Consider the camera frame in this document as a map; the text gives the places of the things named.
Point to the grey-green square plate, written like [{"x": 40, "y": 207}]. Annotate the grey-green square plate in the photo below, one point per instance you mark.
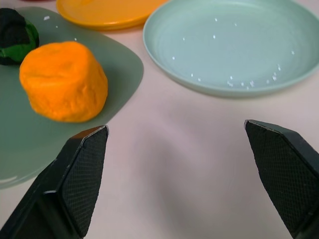
[{"x": 74, "y": 119}]

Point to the orange dough lump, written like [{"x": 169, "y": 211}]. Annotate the orange dough lump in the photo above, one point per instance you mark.
[{"x": 64, "y": 82}]

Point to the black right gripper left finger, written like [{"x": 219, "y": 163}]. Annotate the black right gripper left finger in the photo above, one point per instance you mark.
[{"x": 74, "y": 181}]

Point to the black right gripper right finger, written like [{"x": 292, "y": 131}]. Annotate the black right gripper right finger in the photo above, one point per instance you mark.
[{"x": 286, "y": 174}]

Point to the orange round plate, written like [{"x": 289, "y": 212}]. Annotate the orange round plate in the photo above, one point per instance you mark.
[{"x": 107, "y": 13}]

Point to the black and green dough lump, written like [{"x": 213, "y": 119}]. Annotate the black and green dough lump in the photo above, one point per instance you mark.
[{"x": 15, "y": 37}]

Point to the light green round plate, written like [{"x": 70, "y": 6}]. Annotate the light green round plate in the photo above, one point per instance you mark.
[{"x": 231, "y": 47}]

